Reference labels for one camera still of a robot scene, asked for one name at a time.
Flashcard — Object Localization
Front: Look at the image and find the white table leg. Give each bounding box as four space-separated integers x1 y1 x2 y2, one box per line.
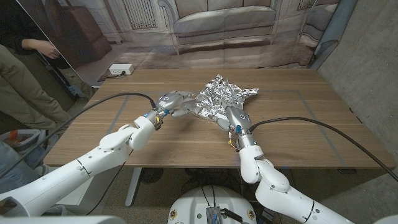
124 167 142 208

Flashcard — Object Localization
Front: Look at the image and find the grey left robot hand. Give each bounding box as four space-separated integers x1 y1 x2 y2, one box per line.
143 90 200 128

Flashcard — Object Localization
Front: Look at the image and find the white plastic container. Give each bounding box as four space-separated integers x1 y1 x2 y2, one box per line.
0 129 42 153

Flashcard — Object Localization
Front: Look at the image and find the aluminum foil sheet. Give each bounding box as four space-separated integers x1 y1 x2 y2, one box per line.
189 73 260 122

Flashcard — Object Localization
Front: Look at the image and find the blue-grey backdrop pole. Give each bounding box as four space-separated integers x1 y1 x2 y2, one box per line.
309 0 358 70

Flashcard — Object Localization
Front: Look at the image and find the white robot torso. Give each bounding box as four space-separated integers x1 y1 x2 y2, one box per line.
167 185 258 224

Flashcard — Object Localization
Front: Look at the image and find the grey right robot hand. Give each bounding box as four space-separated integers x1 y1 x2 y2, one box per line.
208 105 257 149

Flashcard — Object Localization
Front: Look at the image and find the white power strip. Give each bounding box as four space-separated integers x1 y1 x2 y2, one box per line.
108 63 135 75

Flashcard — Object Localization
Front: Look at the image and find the printed living room backdrop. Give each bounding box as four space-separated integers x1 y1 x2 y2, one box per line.
27 0 341 85

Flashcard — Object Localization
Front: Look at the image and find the black round floor fan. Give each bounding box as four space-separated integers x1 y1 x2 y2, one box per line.
139 167 164 184

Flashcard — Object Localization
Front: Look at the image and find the person in black top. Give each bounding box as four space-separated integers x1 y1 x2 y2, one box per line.
0 0 62 60

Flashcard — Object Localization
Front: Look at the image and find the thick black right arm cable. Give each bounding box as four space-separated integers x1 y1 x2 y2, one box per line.
248 116 398 183

